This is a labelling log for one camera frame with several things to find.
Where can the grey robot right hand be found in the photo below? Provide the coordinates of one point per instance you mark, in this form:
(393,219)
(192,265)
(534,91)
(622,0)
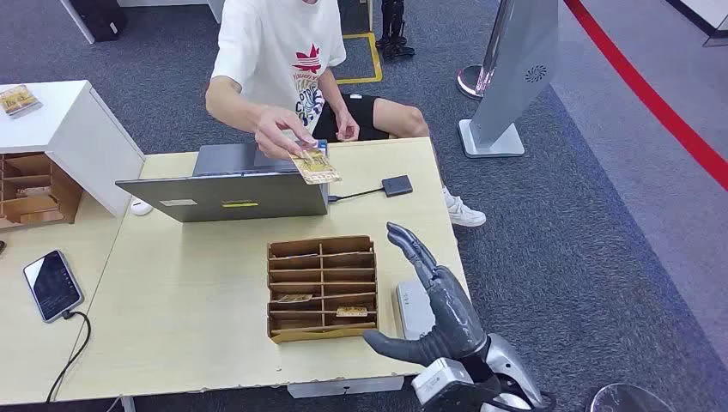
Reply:
(452,318)

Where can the person's left hand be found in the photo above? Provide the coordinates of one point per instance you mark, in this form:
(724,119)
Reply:
(347,128)

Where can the person's right hand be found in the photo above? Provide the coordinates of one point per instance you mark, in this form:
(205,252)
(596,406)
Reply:
(279,131)

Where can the gold hotel ID card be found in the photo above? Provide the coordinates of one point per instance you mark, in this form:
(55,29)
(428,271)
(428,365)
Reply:
(315,168)

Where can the gold room key card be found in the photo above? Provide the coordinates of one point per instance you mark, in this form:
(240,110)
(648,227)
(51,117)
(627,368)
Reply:
(351,311)

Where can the wooden card organiser tray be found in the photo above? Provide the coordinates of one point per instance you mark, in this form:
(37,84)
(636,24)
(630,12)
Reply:
(322,284)

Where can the person's left forearm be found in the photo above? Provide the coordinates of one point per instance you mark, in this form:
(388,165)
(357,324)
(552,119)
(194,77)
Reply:
(333,96)

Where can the person's right forearm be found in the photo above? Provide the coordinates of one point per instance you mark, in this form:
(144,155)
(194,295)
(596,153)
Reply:
(233,113)

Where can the pale grey card reader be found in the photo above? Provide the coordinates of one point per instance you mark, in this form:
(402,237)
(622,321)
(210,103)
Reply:
(414,310)

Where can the person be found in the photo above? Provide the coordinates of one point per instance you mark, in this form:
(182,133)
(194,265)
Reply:
(273,51)

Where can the person's white shoe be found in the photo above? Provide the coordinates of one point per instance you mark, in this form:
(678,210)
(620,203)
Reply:
(466,215)

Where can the gold card in organiser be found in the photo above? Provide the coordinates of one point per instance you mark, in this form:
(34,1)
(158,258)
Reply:
(294,298)

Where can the small black USB box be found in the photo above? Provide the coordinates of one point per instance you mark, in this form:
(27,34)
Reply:
(397,186)

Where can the grey laptop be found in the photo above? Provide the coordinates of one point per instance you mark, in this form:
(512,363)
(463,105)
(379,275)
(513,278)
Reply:
(227,199)

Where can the black robot legs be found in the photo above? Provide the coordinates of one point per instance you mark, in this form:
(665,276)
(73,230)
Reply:
(393,28)

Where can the white computer mouse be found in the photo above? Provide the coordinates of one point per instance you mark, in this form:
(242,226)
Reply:
(141,207)

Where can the grey kiosk stand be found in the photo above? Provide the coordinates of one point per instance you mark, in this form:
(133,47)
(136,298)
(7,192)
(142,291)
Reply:
(512,74)

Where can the round chrome base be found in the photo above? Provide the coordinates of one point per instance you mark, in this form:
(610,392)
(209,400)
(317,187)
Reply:
(625,399)

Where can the white cabinet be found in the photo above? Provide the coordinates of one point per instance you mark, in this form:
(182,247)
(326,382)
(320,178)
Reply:
(68,125)

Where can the black box on floor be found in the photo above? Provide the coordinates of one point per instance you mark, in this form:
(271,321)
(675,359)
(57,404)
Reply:
(99,17)

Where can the white furniture leg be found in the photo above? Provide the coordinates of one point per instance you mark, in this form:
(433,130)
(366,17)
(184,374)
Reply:
(77,20)

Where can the wooden compartment box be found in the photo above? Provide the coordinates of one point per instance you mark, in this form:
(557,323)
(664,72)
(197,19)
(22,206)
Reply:
(40,193)

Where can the wrapped pack of cards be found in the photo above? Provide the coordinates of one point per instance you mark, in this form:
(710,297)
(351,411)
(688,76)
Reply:
(18,100)

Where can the black smartphone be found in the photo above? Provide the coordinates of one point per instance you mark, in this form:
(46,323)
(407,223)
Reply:
(52,286)

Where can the white raised platform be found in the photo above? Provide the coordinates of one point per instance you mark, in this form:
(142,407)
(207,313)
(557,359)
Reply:
(711,8)

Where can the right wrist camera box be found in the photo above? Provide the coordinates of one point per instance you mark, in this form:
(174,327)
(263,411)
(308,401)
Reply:
(441,382)

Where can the white bracket under desk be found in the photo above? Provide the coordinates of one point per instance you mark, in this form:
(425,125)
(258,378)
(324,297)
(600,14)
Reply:
(341,387)

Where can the chrome stanchion post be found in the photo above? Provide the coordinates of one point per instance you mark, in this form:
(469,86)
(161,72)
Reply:
(469,79)

